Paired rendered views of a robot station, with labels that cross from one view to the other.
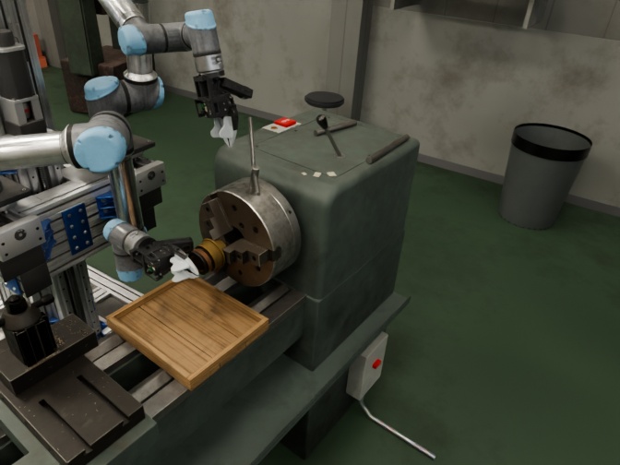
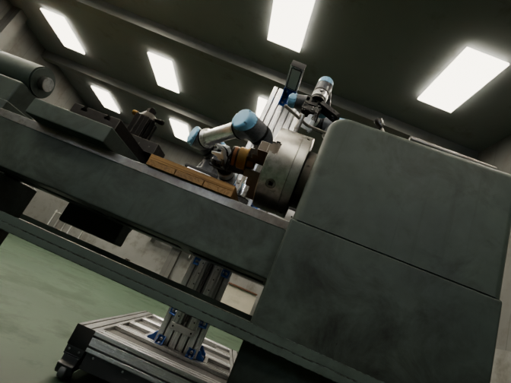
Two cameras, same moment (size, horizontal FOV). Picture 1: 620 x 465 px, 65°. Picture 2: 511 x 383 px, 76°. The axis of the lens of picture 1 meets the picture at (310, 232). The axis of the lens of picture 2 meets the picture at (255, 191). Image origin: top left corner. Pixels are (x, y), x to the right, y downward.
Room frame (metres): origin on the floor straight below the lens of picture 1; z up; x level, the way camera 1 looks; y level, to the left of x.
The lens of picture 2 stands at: (0.69, -0.79, 0.60)
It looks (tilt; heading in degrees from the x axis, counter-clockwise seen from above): 18 degrees up; 63
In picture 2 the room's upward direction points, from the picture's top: 24 degrees clockwise
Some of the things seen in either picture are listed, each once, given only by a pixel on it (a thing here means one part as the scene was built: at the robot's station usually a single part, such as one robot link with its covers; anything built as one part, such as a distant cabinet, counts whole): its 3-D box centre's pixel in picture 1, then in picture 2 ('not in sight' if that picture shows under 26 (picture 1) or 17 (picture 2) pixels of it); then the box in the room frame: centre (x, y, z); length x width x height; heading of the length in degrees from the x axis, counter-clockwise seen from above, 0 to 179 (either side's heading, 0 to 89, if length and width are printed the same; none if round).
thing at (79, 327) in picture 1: (46, 351); (138, 146); (0.81, 0.61, 1.00); 0.20 x 0.10 x 0.05; 145
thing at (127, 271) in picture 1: (129, 259); not in sight; (1.23, 0.56, 0.97); 0.11 x 0.08 x 0.11; 11
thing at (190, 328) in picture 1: (188, 323); (199, 193); (1.06, 0.34, 0.88); 0.36 x 0.30 x 0.04; 55
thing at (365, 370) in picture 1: (399, 399); not in sight; (1.39, -0.42, 0.22); 0.42 x 0.18 x 0.44; 55
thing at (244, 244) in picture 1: (251, 253); (263, 153); (1.14, 0.16, 1.09); 0.12 x 0.11 x 0.05; 55
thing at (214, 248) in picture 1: (208, 256); (243, 158); (1.13, 0.28, 1.08); 0.09 x 0.09 x 0.09; 56
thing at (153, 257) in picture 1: (155, 256); (222, 161); (1.11, 0.43, 1.08); 0.12 x 0.09 x 0.08; 55
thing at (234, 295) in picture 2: not in sight; (233, 303); (5.77, 7.61, 0.45); 2.64 x 0.85 x 0.90; 60
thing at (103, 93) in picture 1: (105, 98); not in sight; (1.69, 0.75, 1.33); 0.13 x 0.12 x 0.14; 130
